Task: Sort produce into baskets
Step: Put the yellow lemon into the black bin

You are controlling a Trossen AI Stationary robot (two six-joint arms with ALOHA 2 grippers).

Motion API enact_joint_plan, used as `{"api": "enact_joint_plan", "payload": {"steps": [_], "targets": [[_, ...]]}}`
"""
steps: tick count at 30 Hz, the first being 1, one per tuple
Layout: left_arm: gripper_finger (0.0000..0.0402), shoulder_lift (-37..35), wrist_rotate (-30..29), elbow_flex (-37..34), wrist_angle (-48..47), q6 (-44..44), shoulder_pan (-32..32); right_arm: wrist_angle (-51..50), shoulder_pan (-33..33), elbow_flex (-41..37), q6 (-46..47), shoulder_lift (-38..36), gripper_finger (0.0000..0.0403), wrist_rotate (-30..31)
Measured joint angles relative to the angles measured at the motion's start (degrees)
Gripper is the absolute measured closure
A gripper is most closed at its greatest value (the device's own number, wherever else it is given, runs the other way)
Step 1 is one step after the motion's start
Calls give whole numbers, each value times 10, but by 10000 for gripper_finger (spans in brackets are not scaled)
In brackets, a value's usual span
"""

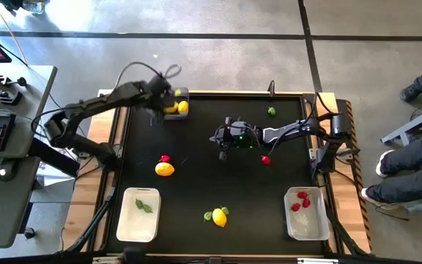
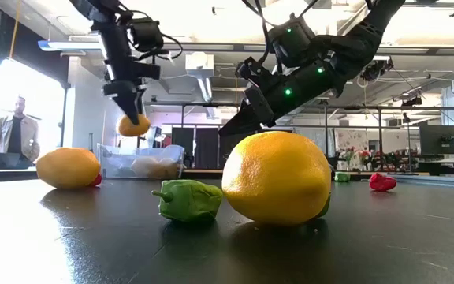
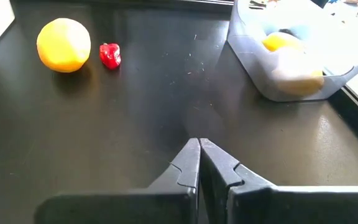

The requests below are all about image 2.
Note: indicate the flower bouquet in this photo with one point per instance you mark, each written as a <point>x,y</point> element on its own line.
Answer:
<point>349,154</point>

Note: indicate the small red bell pepper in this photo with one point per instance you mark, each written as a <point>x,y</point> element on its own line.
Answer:
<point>382,182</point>
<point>97,180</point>

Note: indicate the person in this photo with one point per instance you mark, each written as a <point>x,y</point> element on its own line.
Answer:
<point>14,130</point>

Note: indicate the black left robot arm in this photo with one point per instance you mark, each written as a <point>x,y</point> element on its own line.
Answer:
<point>101,10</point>

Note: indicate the green leaf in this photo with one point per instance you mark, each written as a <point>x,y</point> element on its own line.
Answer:
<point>189,199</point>

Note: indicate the yellow lemon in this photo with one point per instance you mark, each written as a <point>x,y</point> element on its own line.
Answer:
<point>168,167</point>
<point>145,167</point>
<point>134,128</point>
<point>68,167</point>
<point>276,177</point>

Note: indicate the black pole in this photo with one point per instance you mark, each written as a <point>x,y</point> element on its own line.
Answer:
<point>64,118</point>

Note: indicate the small green bell pepper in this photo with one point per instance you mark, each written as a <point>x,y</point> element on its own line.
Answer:
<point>342,176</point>
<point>324,207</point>

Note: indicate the black ceiling spotlight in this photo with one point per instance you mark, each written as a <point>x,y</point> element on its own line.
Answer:
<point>376,69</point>

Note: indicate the grey translucent plastic basket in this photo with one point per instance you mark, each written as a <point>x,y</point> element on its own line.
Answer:
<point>164,154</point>

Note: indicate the black background monitor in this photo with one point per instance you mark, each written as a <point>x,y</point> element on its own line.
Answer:
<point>442,139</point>

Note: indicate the white ceiling box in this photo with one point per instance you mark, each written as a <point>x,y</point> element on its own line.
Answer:
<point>199,63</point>

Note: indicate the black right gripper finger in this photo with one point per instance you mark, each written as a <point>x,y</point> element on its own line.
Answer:
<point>238,111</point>
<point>243,124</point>

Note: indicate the black metal table frame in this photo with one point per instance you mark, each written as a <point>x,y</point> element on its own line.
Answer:
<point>203,173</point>

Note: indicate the dark laptop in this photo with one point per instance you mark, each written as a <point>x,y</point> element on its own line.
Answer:
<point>8,161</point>

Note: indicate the grey overhead beam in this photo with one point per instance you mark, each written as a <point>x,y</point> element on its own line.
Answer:
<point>211,47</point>

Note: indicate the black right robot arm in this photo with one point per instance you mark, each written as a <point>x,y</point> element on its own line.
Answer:
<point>361,39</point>

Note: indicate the black partition panels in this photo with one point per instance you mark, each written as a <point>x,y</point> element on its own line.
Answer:
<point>207,148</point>

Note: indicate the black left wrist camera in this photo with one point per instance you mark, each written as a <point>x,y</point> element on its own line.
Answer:
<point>146,35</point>

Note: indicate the black pipe rack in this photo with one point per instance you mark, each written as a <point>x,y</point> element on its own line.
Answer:
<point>349,106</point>

